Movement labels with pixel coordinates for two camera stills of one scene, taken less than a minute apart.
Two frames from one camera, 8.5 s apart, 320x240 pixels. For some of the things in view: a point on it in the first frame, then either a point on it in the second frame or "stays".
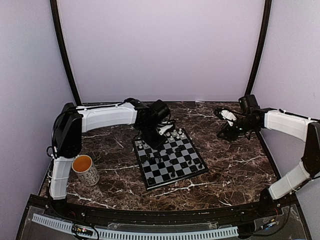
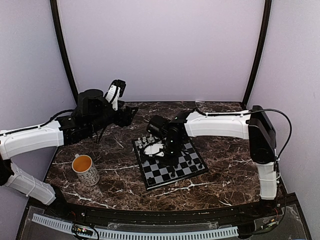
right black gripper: (231, 135) to (173, 161)
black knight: (193, 168) stays
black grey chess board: (178, 158) stays
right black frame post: (260, 46) stays
